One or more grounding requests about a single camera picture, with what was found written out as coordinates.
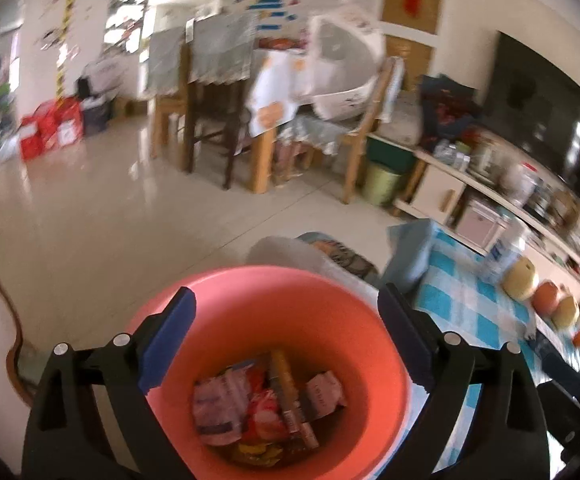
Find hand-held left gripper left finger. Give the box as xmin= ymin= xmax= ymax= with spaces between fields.
xmin=20 ymin=286 xmax=198 ymax=480

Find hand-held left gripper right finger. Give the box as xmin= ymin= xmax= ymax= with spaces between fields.
xmin=377 ymin=282 xmax=551 ymax=480

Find white pink packet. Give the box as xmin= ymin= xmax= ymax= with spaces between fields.
xmin=192 ymin=370 xmax=253 ymax=446

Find pink plastic bucket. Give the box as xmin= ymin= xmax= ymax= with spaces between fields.
xmin=126 ymin=266 xmax=413 ymax=480

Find red white wrapper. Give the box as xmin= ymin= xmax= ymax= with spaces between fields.
xmin=242 ymin=390 xmax=291 ymax=443

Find yellow stick packet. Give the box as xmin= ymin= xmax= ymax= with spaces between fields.
xmin=269 ymin=349 xmax=321 ymax=451

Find blue checked tablecloth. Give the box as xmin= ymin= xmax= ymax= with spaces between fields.
xmin=370 ymin=225 xmax=580 ymax=480

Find large yellow pear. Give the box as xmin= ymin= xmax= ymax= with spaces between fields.
xmin=550 ymin=296 xmax=580 ymax=331

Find printed cushion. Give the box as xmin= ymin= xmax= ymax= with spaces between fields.
xmin=297 ymin=231 xmax=378 ymax=288

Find red apple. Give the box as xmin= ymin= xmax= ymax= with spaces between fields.
xmin=532 ymin=280 xmax=563 ymax=316

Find small yellow pear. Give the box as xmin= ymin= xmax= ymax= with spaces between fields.
xmin=501 ymin=255 xmax=538 ymax=301

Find clear bottle blue label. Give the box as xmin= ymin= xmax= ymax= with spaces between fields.
xmin=485 ymin=220 xmax=528 ymax=283

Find white storage box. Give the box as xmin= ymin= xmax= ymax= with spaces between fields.
xmin=457 ymin=200 xmax=501 ymax=247

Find green waste bin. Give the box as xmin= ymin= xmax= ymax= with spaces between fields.
xmin=362 ymin=162 xmax=403 ymax=206

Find white television cabinet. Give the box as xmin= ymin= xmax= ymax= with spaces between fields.
xmin=392 ymin=127 xmax=580 ymax=301

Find light wooden chair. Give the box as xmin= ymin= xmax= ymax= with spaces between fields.
xmin=340 ymin=57 xmax=406 ymax=206

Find dark clothing pile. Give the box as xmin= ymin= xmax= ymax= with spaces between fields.
xmin=417 ymin=74 xmax=481 ymax=141

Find red cardboard boxes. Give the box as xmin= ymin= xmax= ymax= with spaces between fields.
xmin=19 ymin=97 xmax=83 ymax=161

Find black television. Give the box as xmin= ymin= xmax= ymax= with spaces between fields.
xmin=480 ymin=30 xmax=580 ymax=201

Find dining table white cloth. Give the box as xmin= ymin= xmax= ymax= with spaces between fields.
xmin=247 ymin=47 xmax=321 ymax=193

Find chair with grey lace cover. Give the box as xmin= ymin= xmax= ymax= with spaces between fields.
xmin=147 ymin=27 xmax=191 ymax=161
xmin=185 ymin=12 xmax=258 ymax=191

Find yellow giraffe height chart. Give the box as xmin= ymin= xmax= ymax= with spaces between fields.
xmin=55 ymin=0 xmax=93 ymax=106

